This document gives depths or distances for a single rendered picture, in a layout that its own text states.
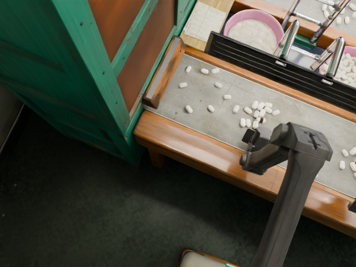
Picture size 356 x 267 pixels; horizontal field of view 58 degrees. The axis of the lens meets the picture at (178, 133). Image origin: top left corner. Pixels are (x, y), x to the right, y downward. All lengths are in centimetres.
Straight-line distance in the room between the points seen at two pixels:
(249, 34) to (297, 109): 40
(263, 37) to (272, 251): 104
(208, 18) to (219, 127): 48
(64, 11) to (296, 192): 54
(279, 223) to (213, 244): 133
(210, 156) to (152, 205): 82
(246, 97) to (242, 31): 32
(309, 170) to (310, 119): 76
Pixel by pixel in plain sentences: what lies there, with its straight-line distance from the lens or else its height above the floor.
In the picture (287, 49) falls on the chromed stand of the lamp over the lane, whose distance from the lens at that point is 108.
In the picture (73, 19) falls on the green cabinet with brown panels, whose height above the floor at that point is 154.
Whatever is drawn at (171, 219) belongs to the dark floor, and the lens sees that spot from 201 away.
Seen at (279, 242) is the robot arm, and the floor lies 131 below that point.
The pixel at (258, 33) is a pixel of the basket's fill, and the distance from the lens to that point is 156.
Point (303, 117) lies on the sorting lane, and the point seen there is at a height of 74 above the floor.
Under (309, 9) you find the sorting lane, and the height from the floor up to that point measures 74.
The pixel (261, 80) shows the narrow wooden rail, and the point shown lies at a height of 76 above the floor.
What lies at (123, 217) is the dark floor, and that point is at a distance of 202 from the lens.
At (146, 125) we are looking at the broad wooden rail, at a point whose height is 76.
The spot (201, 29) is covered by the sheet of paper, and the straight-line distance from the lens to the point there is 147.
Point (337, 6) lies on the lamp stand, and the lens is 144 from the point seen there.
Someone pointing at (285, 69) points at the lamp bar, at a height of 109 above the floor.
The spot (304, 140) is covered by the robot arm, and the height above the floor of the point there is 138.
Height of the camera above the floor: 201
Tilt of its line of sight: 75 degrees down
